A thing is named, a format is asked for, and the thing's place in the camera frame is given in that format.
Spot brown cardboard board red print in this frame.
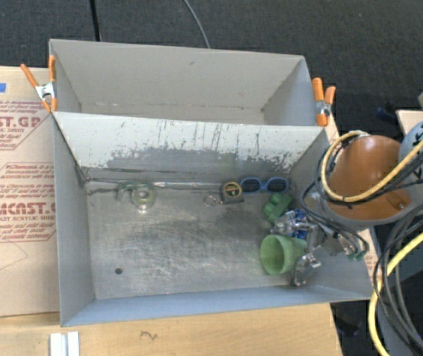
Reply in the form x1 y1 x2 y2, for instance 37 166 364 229
0 64 62 320

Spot green plastic cup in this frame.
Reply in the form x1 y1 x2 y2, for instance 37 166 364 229
259 234 308 276

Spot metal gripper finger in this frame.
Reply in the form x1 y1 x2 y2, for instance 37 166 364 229
269 211 302 237
292 251 323 288

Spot grey metal bin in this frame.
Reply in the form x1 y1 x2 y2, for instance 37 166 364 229
47 38 376 328

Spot clear glass object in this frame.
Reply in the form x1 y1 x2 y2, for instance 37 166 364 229
116 179 159 214

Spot yellow and black tape measure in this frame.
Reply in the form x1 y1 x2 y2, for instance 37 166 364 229
203 180 245 208

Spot green toy block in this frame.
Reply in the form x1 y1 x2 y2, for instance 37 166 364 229
262 193 294 225

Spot blue sunglasses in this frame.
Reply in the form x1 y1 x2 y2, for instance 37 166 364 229
238 176 291 194

